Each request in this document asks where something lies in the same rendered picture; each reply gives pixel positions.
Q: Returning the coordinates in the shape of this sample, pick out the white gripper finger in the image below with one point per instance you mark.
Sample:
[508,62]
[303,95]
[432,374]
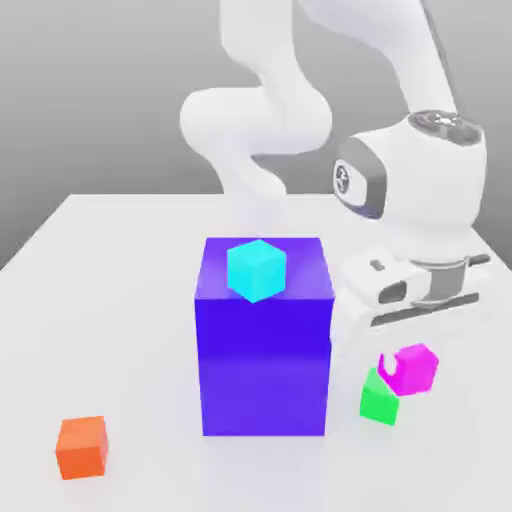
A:
[389,366]

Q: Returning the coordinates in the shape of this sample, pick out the small orange cube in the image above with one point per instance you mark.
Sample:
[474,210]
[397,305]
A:
[82,450]

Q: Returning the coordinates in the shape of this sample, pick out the large purple box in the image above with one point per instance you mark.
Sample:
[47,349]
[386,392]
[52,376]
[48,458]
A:
[262,368]

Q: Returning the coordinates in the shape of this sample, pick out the small magenta cube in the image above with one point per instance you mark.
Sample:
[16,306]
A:
[416,370]

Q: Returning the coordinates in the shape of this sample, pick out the small green cube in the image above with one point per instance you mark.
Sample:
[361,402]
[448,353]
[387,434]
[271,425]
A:
[378,404]

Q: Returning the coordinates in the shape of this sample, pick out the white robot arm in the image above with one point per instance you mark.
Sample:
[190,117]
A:
[256,120]

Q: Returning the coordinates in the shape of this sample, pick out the small cyan cube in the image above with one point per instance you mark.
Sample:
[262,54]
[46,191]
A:
[256,270]

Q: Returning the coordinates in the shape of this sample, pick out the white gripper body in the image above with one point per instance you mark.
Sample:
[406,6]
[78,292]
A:
[360,332]

